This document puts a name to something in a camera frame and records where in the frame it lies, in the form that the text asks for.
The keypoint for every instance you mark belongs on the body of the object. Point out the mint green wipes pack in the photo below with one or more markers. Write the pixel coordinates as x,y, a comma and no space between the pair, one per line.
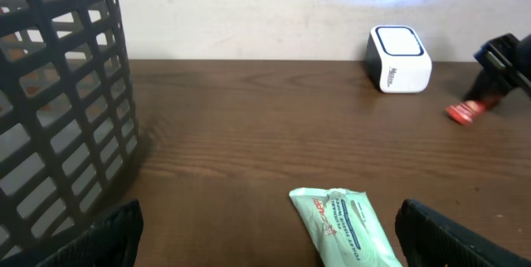
343,227

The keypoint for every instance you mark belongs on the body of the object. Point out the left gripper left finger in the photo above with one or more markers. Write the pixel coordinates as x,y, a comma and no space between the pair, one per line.
109,239

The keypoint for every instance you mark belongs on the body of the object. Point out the red coffee stick sachet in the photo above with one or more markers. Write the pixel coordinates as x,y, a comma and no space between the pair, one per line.
466,112

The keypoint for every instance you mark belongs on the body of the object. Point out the white barcode scanner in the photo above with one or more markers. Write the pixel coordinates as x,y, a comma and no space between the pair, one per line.
396,60

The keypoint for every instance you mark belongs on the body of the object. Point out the grey plastic basket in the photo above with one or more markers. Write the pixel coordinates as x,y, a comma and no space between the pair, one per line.
68,121

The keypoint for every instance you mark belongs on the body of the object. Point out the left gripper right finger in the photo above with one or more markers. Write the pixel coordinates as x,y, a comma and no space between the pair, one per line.
429,238

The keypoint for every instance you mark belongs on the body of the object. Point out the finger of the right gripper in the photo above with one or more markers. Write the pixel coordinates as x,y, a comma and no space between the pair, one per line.
486,90

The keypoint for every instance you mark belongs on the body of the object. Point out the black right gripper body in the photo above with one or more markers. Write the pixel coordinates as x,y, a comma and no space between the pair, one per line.
505,62

